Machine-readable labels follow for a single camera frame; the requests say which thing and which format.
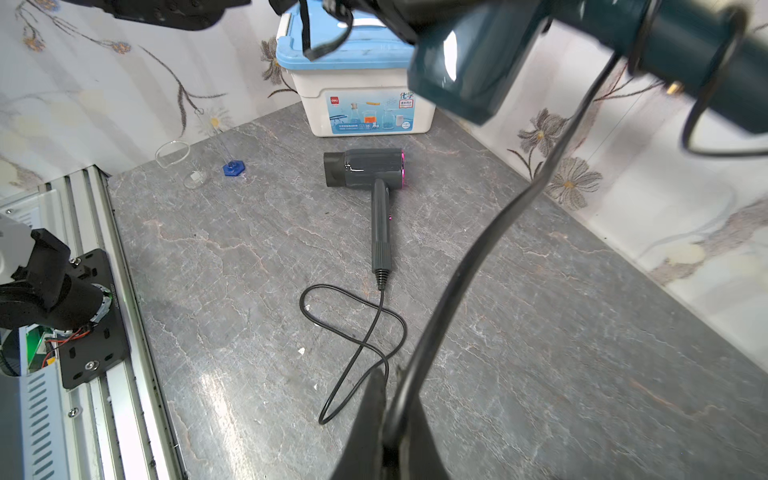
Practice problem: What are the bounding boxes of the small blue cap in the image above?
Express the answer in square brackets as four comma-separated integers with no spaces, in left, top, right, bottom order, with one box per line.
[222,160,245,177]

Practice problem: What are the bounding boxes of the blue lid storage box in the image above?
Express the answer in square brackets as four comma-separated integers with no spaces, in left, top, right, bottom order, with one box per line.
[276,5,435,137]

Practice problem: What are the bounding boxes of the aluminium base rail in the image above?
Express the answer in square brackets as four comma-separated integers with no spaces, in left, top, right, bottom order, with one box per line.
[1,166,185,479]

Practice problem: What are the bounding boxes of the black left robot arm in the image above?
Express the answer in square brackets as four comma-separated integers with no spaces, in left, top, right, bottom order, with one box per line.
[76,0,422,61]

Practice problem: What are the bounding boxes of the black hair dryer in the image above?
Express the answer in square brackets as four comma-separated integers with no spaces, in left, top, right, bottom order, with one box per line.
[323,148,406,291]

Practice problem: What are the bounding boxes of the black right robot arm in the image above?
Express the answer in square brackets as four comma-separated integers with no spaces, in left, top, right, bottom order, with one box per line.
[1,216,448,479]

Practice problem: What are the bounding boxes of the black hair dryer cord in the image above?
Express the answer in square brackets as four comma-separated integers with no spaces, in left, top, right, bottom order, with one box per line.
[381,0,768,451]

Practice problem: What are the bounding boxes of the dark green hair dryer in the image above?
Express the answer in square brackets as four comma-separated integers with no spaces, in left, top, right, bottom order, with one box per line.
[398,1,767,134]

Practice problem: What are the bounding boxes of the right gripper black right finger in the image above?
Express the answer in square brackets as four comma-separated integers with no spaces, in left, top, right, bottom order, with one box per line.
[398,398,449,480]

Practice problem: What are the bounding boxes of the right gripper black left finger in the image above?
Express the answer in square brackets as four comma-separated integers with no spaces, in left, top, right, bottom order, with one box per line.
[331,370,386,480]

